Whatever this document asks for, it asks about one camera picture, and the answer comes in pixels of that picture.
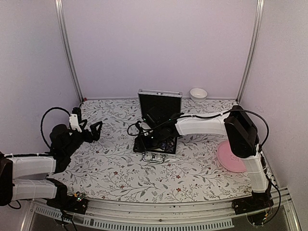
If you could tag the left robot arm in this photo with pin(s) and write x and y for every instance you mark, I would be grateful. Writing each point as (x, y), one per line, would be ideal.
(24, 176)

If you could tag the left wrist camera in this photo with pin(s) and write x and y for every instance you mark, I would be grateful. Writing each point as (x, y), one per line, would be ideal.
(74, 123)

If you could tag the floral table mat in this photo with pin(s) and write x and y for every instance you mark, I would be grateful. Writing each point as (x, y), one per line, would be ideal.
(109, 169)

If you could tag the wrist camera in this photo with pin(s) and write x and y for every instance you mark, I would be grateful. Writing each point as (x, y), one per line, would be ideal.
(151, 117)
(74, 123)

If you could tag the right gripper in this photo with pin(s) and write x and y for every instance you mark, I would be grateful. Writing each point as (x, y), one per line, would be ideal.
(159, 145)

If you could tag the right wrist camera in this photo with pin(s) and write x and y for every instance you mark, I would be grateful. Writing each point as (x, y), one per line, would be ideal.
(151, 117)

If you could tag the white bowl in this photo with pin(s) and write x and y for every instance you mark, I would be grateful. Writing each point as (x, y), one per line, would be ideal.
(198, 94)

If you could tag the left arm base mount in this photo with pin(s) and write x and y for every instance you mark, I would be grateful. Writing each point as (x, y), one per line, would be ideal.
(76, 203)

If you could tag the pink plate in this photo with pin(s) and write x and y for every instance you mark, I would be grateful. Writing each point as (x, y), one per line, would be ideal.
(228, 160)

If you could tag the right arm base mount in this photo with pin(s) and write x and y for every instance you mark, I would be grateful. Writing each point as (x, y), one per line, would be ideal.
(255, 202)

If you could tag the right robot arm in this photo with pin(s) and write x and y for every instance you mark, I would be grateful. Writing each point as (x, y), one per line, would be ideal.
(235, 123)

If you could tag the aluminium poker case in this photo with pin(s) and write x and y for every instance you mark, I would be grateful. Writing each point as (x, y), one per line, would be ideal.
(168, 105)

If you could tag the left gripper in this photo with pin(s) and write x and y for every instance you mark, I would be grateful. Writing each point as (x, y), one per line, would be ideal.
(96, 135)

